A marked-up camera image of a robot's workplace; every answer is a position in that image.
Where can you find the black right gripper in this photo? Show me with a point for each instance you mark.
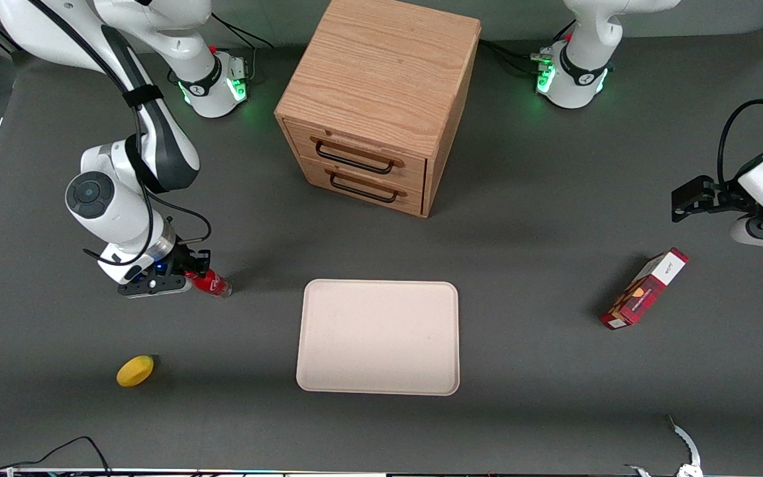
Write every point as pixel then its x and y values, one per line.
pixel 183 258

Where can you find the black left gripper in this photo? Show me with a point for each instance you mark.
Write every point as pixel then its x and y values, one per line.
pixel 719 197

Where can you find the red coke bottle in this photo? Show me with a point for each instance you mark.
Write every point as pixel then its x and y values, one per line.
pixel 214 285

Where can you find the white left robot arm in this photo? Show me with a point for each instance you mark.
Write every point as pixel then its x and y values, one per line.
pixel 580 83

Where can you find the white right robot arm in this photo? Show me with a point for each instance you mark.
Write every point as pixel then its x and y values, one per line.
pixel 116 205

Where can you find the beige rectangular tray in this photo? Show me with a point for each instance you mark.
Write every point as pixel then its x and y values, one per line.
pixel 378 338

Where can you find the red white snack box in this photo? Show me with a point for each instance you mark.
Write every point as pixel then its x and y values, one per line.
pixel 643 291

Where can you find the yellow lemon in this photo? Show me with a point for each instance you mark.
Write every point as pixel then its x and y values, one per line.
pixel 135 371

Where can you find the wooden drawer front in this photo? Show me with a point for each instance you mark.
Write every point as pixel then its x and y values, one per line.
pixel 355 149
pixel 371 193

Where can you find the white curved plastic strip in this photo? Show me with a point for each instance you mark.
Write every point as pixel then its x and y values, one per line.
pixel 686 444

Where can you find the wooden drawer cabinet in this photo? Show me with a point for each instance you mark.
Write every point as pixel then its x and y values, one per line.
pixel 381 66

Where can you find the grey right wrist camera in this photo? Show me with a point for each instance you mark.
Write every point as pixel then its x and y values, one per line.
pixel 153 286

